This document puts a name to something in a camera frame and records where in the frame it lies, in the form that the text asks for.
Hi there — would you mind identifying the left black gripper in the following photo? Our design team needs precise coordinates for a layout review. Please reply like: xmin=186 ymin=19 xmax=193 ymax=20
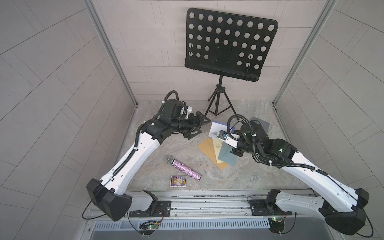
xmin=168 ymin=110 xmax=210 ymax=139

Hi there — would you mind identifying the dark grey envelope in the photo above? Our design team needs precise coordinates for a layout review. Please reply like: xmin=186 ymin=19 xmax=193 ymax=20
xmin=250 ymin=117 xmax=270 ymax=133

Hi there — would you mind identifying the cream envelope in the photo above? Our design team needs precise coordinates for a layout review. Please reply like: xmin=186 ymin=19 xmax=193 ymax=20
xmin=212 ymin=138 xmax=223 ymax=164

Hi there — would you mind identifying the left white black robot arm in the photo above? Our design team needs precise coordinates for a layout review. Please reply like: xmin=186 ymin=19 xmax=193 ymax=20
xmin=86 ymin=99 xmax=210 ymax=222

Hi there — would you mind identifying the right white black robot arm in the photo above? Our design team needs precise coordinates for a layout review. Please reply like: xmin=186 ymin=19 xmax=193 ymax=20
xmin=227 ymin=121 xmax=369 ymax=236

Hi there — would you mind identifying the tan brown envelope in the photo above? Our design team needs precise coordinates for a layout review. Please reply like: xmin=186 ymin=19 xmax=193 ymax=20
xmin=198 ymin=138 xmax=228 ymax=170

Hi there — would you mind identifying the blue-grey envelope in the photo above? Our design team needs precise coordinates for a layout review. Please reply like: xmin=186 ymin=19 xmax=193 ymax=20
xmin=218 ymin=143 xmax=238 ymax=166

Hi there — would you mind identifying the purple glitter microphone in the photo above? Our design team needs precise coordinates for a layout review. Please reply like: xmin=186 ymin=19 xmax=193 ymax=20
xmin=166 ymin=156 xmax=202 ymax=181

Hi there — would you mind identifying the small colourful card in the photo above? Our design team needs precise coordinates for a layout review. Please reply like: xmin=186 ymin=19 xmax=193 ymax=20
xmin=170 ymin=175 xmax=187 ymax=188

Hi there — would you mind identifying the right small circuit board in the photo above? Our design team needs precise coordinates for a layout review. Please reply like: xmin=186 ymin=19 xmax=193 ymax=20
xmin=268 ymin=217 xmax=286 ymax=235

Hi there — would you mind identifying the small circuit board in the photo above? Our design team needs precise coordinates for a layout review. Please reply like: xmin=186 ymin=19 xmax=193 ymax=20
xmin=139 ymin=221 xmax=160 ymax=230
xmin=268 ymin=217 xmax=286 ymax=235

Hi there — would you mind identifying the black perforated music stand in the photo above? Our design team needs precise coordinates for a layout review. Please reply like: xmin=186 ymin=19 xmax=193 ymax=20
xmin=185 ymin=8 xmax=279 ymax=116

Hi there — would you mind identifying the left small circuit board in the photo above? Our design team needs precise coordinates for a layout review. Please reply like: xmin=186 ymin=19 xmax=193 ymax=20
xmin=139 ymin=221 xmax=160 ymax=230

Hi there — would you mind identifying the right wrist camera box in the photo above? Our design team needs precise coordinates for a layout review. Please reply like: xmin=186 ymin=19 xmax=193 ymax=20
xmin=217 ymin=130 xmax=240 ymax=148

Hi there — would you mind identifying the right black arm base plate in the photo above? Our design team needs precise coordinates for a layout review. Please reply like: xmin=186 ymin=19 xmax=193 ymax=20
xmin=247 ymin=199 xmax=292 ymax=216

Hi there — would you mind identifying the aluminium mounting rail frame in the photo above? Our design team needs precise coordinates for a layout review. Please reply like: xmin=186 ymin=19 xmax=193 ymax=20
xmin=77 ymin=190 xmax=332 ymax=239

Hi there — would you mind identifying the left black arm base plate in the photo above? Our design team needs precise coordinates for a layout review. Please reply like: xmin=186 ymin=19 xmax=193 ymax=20
xmin=129 ymin=201 xmax=172 ymax=218

